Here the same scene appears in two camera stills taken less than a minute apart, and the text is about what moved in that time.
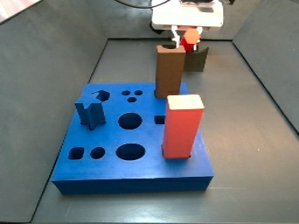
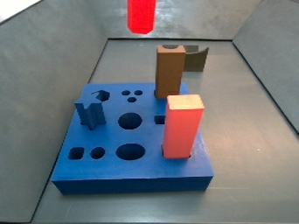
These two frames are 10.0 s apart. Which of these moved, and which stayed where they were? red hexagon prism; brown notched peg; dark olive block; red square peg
Moved: red hexagon prism
Stayed: brown notched peg; dark olive block; red square peg
